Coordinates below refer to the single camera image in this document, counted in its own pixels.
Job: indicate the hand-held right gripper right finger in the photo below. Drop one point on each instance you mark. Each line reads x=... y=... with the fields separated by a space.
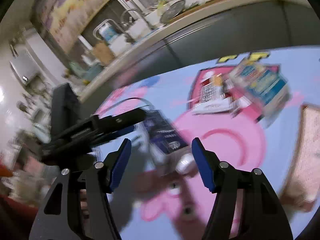
x=202 y=166

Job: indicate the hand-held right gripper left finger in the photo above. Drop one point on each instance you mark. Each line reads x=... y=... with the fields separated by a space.
x=120 y=166

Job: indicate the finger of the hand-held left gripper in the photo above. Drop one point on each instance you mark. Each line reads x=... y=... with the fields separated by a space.
x=120 y=118
x=100 y=137

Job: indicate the crushed bottle dark blue label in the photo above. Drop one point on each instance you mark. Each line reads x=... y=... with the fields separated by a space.
x=165 y=135

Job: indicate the blue plastic basin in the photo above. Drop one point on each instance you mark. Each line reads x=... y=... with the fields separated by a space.
x=92 y=72

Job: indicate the cartoon pig printed blanket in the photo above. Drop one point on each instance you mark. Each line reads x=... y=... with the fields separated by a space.
x=175 y=90

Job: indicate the standing wooden cutting board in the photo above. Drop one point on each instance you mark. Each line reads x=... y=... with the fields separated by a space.
x=103 y=53

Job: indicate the red white small package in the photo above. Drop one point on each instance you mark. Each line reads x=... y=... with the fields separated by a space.
x=210 y=95

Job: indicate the blue white water jug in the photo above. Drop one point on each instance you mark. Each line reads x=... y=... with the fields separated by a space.
x=108 y=32

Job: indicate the tall chrome faucet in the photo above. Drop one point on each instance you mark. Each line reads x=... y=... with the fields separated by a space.
x=105 y=27

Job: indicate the blue white snack bag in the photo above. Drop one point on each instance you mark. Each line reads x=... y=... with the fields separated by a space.
x=262 y=85

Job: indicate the curved chrome faucet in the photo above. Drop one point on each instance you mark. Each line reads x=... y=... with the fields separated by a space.
x=132 y=17

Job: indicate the brown cardboard box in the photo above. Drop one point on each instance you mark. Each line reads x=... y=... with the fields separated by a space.
x=310 y=155

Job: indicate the round glass lid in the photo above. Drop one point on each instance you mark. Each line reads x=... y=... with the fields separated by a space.
x=172 y=11

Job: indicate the grey kitchen cabinets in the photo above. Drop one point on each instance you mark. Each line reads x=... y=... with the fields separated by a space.
x=225 y=35

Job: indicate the flat wooden cutting board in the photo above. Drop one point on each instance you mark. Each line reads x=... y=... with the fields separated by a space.
x=200 y=3

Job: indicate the white kitchen countertop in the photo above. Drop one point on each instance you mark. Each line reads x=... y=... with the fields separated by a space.
x=250 y=1

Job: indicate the white wall appliance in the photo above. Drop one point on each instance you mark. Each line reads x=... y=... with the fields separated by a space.
x=25 y=67

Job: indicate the fruit print wall poster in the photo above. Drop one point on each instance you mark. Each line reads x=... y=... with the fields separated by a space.
x=70 y=12

